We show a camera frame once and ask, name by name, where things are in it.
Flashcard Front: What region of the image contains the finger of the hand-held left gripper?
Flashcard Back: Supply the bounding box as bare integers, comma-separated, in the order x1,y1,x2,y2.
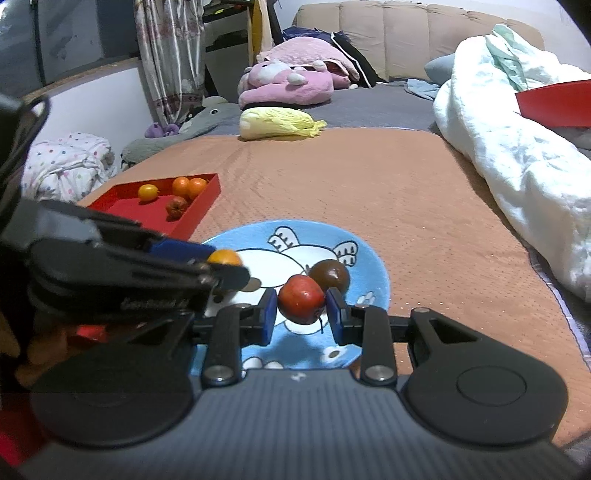
198,264,252,294
148,237,218,267

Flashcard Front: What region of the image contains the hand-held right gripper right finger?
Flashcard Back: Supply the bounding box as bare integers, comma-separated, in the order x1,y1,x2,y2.
325,287,490,388

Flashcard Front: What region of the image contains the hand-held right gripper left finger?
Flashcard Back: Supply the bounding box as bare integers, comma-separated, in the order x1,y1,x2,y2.
122,290,279,388

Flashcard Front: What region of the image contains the red rectangular tray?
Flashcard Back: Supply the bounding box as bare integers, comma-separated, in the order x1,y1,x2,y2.
87,173,221,242

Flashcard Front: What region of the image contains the dark brown tomato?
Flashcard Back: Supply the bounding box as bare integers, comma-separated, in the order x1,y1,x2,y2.
308,259,350,295

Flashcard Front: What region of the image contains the blue round cartoon mat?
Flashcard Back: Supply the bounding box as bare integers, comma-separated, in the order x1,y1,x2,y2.
188,220,391,380

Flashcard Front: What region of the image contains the polka dot white cloth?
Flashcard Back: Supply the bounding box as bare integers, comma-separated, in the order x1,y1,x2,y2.
21,132,118,203

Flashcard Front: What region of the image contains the purple plush toy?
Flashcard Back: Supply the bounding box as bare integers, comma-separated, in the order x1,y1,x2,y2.
144,123,180,139

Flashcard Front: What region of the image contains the grey plush toy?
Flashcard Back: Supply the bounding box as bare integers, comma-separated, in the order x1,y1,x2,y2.
121,95,245,163

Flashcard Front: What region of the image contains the orange blanket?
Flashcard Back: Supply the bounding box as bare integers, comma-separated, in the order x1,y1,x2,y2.
76,127,589,446

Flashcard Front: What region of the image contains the napa cabbage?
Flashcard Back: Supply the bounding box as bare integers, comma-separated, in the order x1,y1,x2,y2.
239,107,328,141

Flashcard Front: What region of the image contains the patterned curtain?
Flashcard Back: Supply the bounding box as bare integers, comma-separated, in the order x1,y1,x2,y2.
134,0,206,126

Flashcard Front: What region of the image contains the pink plush toy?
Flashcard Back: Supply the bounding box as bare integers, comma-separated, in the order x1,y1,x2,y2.
237,59,335,110

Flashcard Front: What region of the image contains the grey bedsheet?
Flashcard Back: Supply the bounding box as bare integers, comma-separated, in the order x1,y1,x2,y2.
182,83,444,137

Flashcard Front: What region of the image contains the pink plush pillow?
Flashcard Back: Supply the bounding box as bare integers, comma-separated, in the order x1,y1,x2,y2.
257,38,361,89

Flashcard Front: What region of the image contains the light blue cloth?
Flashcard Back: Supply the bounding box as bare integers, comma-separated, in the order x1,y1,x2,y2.
405,78,441,101

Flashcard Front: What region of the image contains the white duvet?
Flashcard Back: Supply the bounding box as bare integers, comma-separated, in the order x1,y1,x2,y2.
433,25,591,303

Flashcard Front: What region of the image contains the dark blue clothing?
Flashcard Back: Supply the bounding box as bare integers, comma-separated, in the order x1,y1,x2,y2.
281,26,379,88

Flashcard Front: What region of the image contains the grey blue pillow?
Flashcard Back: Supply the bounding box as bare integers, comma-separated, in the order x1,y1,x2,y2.
424,54,457,85

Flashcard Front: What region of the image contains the beige padded headboard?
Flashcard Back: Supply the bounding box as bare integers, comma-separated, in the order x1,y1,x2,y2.
292,0,546,83

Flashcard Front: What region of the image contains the red flat lid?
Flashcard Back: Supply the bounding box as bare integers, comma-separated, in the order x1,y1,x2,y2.
515,79,591,129

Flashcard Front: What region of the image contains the mint green cloth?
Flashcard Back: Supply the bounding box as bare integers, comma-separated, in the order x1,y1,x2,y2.
485,24,552,92

